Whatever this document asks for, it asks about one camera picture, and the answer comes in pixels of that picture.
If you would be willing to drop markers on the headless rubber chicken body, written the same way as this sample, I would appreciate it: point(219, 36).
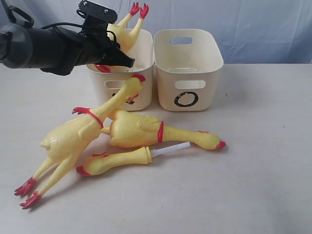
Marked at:
point(126, 39)

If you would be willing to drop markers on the cream bin marked O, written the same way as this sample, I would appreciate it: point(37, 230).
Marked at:
point(188, 65)

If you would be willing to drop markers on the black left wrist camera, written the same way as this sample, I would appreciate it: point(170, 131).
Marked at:
point(95, 14)

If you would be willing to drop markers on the whole rubber chicken lying flat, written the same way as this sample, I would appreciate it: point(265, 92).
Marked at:
point(128, 130)

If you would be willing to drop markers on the whole rubber chicken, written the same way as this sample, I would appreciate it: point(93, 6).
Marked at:
point(128, 130)
point(65, 143)

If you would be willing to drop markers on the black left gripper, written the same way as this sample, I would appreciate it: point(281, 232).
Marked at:
point(99, 46)

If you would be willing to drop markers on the broken chicken head neck piece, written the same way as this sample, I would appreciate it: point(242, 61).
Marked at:
point(99, 164)

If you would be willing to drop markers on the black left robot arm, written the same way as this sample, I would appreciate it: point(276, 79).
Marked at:
point(58, 50)

